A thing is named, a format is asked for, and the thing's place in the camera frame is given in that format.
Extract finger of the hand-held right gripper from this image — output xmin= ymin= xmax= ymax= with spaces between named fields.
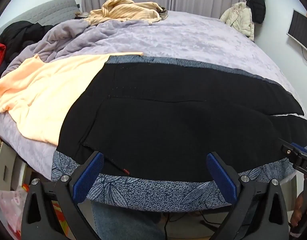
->
xmin=291 ymin=141 xmax=307 ymax=156
xmin=280 ymin=144 xmax=304 ymax=167

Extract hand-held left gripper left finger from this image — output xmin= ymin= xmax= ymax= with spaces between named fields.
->
xmin=21 ymin=151 xmax=104 ymax=240

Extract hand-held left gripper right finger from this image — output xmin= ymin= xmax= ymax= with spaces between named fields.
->
xmin=206 ymin=151 xmax=290 ymax=240

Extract black pants with floral trim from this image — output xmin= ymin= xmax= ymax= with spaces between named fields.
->
xmin=51 ymin=54 xmax=307 ymax=212

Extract person's right hand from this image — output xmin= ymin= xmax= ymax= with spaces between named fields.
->
xmin=290 ymin=194 xmax=307 ymax=228

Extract person's leg in jeans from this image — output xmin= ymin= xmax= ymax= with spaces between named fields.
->
xmin=92 ymin=201 xmax=167 ymax=240

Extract pink plastic bag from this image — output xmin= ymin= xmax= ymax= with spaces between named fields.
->
xmin=0 ymin=187 xmax=27 ymax=232

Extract peach fleece cloth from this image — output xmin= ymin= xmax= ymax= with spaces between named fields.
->
xmin=0 ymin=52 xmax=144 ymax=146

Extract cream puffer jacket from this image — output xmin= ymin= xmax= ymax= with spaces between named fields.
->
xmin=220 ymin=1 xmax=255 ymax=42

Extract purple plush blanket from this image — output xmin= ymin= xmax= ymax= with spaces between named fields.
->
xmin=0 ymin=10 xmax=303 ymax=180

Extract black hanging jacket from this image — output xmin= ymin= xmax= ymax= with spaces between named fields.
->
xmin=246 ymin=0 xmax=266 ymax=24

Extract black clothes pile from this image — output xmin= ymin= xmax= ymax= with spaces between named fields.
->
xmin=0 ymin=21 xmax=54 ymax=63

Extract beige striped garment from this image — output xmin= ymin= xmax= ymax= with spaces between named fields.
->
xmin=88 ymin=0 xmax=162 ymax=27

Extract grey quilted headboard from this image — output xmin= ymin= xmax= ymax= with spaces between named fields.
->
xmin=0 ymin=0 xmax=80 ymax=43

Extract black floor cable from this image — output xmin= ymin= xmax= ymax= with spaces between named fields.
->
xmin=163 ymin=211 xmax=219 ymax=240

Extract wall-mounted monitor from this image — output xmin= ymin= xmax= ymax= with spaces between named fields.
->
xmin=287 ymin=9 xmax=307 ymax=47

